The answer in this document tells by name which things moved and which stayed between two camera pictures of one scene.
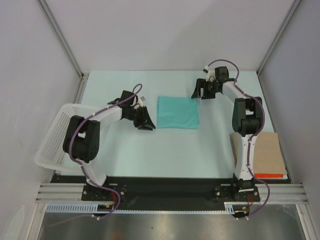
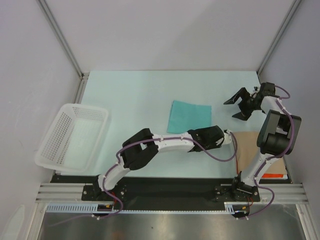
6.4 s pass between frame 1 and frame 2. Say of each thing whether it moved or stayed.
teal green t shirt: moved
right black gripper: moved
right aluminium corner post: stayed
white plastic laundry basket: stayed
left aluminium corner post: stayed
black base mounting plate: stayed
